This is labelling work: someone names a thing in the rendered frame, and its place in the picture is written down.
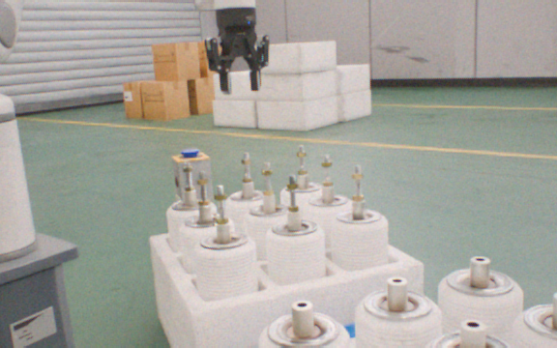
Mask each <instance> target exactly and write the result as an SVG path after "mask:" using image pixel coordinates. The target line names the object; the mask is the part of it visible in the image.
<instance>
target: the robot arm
mask: <svg viewBox="0 0 557 348"><path fill-rule="evenodd" d="M23 2H24V0H0V63H2V62H4V61H5V60H7V59H8V58H9V57H10V55H11V53H12V52H13V50H14V46H15V44H16V41H17V37H18V32H19V27H20V21H21V15H22V9H23ZM194 5H195V11H196V12H216V23H217V28H218V29H219V33H218V35H217V36H216V37H213V38H206V40H205V39H204V46H206V52H207V59H208V64H209V69H210V71H211V72H215V73H217V74H218V75H219V82H220V90H221V91H222V93H223V94H224V95H231V93H232V92H231V77H230V74H229V72H230V68H231V64H232V63H233V62H234V60H235V58H239V57H243V58H244V60H245V61H246V62H247V63H248V66H249V70H250V72H249V85H250V90H251V91H260V88H261V70H262V68H264V67H265V66H268V64H270V36H268V35H257V34H256V31H255V26H256V25H257V19H256V3H255V0H196V1H195V3H194ZM255 45H257V50H256V48H255ZM220 46H221V47H222V51H221V53H220V55H219V47H220ZM262 55H263V61H262ZM36 247H37V244H36V237H35V230H34V224H33V219H32V212H31V206H30V200H29V193H28V187H27V181H26V174H25V168H23V161H22V155H21V149H20V143H19V135H18V129H17V123H16V117H15V105H14V102H13V101H12V100H11V99H10V98H8V97H7V96H4V95H1V94H0V263H4V262H8V261H13V260H16V259H18V258H21V256H23V255H27V254H29V253H31V252H32V251H33V250H35V249H36Z"/></svg>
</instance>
